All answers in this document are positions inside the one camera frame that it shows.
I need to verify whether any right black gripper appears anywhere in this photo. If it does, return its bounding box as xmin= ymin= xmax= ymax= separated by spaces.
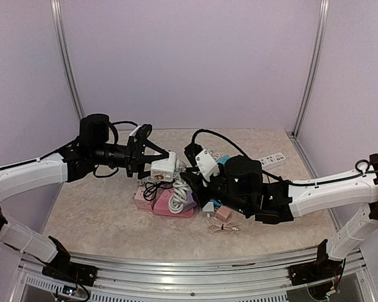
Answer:
xmin=179 ymin=164 xmax=251 ymax=216

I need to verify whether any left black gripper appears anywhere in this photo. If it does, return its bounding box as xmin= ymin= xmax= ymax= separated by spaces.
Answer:
xmin=91 ymin=135 xmax=169 ymax=178

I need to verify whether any white power cord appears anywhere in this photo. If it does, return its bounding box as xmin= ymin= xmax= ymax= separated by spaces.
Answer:
xmin=137 ymin=177 xmax=193 ymax=215

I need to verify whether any white cartoon charger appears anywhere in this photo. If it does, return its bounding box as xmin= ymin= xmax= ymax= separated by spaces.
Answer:
xmin=150 ymin=152 xmax=180 ymax=182

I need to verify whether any pink cube socket adapter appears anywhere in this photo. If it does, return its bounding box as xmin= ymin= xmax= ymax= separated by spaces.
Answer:
xmin=134 ymin=186 xmax=154 ymax=211

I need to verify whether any small pink charger plug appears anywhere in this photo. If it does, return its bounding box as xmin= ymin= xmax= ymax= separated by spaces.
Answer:
xmin=215 ymin=207 xmax=232 ymax=222

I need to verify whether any pink triangular power socket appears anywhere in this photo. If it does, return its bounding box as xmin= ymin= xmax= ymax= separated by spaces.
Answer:
xmin=153 ymin=189 xmax=195 ymax=218

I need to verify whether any blue square plug adapter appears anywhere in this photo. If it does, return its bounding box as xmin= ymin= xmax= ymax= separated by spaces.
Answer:
xmin=211 ymin=199 xmax=222 ymax=208

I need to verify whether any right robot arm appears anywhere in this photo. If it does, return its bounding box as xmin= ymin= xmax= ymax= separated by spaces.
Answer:
xmin=180 ymin=152 xmax=378 ymax=279

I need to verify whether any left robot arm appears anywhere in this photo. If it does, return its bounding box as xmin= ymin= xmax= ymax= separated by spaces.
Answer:
xmin=0 ymin=113 xmax=169 ymax=280

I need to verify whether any purple power strip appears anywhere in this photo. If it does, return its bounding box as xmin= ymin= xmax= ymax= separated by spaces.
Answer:
xmin=184 ymin=193 xmax=197 ymax=211

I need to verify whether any teal power strip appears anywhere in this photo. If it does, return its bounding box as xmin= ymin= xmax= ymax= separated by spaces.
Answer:
xmin=216 ymin=155 xmax=230 ymax=165

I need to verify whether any white power strip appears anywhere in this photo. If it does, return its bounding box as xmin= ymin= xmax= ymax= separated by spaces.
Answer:
xmin=258 ymin=152 xmax=287 ymax=170

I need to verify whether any black usb cable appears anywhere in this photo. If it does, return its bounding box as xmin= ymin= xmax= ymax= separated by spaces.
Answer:
xmin=143 ymin=181 xmax=171 ymax=202

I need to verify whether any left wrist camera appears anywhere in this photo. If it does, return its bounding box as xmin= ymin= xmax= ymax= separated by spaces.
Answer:
xmin=128 ymin=124 xmax=152 ymax=145

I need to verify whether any pink usb cable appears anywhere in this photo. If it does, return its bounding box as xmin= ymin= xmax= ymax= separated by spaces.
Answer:
xmin=205 ymin=213 xmax=241 ymax=234

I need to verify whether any aluminium front rail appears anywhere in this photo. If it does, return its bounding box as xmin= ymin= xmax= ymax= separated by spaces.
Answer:
xmin=7 ymin=248 xmax=378 ymax=301

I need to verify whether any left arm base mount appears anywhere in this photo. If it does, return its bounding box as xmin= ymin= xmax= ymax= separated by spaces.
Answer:
xmin=42 ymin=262 xmax=98 ymax=287

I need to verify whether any left aluminium post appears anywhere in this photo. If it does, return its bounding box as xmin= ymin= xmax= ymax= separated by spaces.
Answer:
xmin=50 ymin=0 xmax=86 ymax=120

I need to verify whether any aluminium post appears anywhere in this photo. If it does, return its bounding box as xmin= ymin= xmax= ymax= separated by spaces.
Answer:
xmin=292 ymin=0 xmax=330 ymax=140
xmin=50 ymin=0 xmax=86 ymax=120

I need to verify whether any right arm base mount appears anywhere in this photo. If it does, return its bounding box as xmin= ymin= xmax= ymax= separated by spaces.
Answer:
xmin=288 ymin=261 xmax=343 ymax=286

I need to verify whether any right aluminium post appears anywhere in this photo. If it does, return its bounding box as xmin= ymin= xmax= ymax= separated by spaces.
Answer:
xmin=292 ymin=0 xmax=330 ymax=140

